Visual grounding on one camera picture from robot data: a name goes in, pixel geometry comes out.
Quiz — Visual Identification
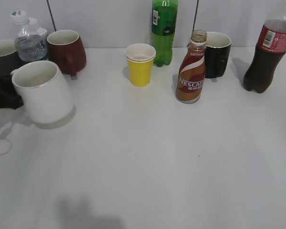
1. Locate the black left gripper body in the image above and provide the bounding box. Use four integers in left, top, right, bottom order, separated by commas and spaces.
0, 75, 23, 110

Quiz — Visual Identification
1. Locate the white ceramic mug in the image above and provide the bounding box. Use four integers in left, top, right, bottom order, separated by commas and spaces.
11, 61, 75, 124

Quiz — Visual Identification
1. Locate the Nescafe coffee bottle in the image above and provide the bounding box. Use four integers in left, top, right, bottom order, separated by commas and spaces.
176, 30, 207, 104

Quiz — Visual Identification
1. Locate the yellow paper cup stack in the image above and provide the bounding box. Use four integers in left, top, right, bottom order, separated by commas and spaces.
125, 43, 156, 87

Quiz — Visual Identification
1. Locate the dark grey ceramic mug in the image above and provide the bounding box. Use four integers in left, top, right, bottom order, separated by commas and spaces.
0, 40, 24, 76

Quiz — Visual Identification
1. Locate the clear water bottle green label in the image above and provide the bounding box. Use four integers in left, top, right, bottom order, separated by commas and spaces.
10, 10, 48, 62

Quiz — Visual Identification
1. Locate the dark red ceramic mug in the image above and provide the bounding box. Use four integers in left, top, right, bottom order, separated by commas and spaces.
47, 30, 87, 80

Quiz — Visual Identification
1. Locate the green soda bottle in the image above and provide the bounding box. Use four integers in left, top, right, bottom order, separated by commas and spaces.
152, 0, 179, 67

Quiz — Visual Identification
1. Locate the black ceramic mug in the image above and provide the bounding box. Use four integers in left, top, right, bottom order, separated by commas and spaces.
204, 31, 231, 79

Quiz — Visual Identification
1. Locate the cola bottle red label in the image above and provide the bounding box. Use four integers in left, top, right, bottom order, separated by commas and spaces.
243, 0, 286, 94

